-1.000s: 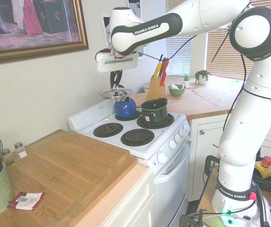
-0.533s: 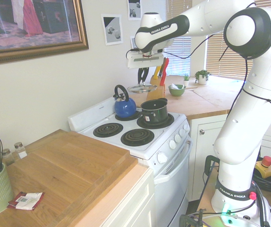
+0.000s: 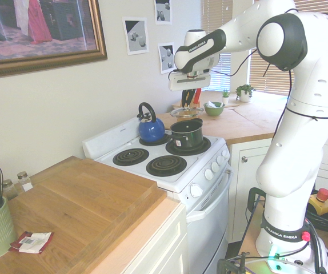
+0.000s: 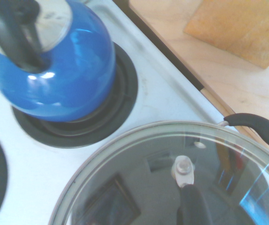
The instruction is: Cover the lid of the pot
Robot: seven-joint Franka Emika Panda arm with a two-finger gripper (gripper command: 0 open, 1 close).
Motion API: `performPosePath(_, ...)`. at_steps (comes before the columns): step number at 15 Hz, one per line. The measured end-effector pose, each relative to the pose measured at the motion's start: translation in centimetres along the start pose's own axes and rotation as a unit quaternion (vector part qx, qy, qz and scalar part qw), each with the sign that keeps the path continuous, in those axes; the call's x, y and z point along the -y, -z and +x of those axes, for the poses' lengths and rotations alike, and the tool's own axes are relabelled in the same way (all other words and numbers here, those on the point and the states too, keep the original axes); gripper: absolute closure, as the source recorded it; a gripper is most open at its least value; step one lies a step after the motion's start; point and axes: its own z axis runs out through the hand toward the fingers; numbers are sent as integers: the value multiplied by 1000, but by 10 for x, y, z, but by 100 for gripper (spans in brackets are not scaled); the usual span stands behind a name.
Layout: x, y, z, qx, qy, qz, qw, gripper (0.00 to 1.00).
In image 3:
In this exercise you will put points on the glass plate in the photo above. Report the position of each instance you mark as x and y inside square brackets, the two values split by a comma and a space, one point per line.
[181, 112]

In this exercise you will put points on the white cabinet with inset panel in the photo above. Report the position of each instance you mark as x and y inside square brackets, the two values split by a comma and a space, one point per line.
[164, 245]

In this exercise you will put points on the white cabinet with knob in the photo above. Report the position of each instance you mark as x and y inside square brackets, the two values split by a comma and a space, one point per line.
[247, 194]

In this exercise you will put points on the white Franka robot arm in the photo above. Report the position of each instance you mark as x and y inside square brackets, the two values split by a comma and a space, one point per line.
[295, 128]

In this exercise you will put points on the large thick wooden cutting board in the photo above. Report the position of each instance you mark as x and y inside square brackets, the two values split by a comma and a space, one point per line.
[81, 205]

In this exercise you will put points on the small succulent white pot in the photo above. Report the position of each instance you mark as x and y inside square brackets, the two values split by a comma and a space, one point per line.
[225, 98]

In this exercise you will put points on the red white seasoning packet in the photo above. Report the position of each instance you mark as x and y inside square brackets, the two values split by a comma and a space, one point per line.
[31, 242]

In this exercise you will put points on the white stove knob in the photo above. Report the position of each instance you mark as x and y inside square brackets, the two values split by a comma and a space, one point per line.
[208, 174]
[215, 167]
[220, 160]
[225, 154]
[196, 190]

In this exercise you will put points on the round metal cabinet knob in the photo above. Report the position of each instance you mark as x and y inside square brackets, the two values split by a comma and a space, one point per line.
[244, 159]

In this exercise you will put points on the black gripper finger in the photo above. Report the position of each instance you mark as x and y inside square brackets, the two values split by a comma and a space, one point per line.
[191, 97]
[184, 98]

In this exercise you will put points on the green ceramic bowl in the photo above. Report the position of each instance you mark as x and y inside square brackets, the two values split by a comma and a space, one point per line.
[214, 111]

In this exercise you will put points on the wooden window blind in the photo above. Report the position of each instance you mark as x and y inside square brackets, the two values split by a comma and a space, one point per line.
[272, 81]
[216, 11]

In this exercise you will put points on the white paper in bowl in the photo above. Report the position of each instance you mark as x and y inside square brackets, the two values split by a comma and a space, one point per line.
[212, 104]

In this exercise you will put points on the dark green cooking pot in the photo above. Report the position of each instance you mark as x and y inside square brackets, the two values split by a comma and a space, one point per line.
[187, 132]

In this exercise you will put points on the black metal clamp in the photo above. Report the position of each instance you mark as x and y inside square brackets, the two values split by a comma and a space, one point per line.
[229, 265]

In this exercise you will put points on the yellow emergency stop red button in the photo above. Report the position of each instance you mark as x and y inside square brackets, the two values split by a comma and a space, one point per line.
[322, 199]

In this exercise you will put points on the leafy plant white pot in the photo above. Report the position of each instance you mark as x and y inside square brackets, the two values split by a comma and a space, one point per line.
[245, 94]

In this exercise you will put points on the white electric stove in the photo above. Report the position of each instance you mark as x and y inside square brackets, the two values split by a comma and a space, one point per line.
[181, 183]

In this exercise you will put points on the robot base mounting platform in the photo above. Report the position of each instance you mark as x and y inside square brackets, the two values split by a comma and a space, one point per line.
[301, 265]

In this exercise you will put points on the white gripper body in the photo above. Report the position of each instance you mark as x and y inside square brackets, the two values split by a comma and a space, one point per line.
[189, 81]

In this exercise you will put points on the gold framed painting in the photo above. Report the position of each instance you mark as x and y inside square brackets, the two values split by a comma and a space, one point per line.
[38, 34]

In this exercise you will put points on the grey shapes paper print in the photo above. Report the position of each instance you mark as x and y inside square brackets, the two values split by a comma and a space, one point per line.
[166, 58]
[135, 35]
[163, 11]

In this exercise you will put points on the black coil stove burner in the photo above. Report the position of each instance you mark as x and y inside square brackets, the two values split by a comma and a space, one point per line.
[207, 145]
[167, 137]
[131, 156]
[166, 166]

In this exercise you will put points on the glass shaker metal cap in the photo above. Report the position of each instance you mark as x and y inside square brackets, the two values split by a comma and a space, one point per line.
[9, 190]
[24, 182]

